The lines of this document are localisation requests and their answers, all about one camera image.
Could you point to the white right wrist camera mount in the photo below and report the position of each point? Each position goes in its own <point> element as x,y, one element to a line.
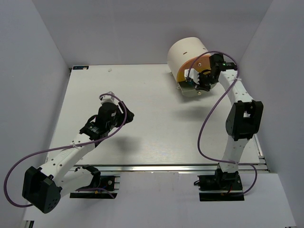
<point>193,75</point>

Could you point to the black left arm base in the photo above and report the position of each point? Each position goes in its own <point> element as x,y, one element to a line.
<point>102,186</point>

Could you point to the yellow drawer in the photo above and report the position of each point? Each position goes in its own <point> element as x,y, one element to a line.
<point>181,75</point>

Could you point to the white cylindrical drawer cabinet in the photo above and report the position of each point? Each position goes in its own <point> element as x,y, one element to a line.
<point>184,50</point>

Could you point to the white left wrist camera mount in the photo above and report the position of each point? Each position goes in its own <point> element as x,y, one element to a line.
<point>107,98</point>

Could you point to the orange drawer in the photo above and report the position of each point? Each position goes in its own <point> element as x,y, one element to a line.
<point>204,60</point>

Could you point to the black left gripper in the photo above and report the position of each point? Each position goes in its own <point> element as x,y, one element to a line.
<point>121,110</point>

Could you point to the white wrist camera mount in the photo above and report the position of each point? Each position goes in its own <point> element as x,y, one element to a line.
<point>193,75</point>
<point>107,98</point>

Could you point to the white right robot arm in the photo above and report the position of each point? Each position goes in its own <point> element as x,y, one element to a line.
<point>244,118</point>

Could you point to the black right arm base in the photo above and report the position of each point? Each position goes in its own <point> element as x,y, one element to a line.
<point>220,186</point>

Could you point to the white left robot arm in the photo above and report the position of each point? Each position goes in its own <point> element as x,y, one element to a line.
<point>44,186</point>

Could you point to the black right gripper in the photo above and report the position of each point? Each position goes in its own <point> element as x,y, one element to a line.
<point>204,79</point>

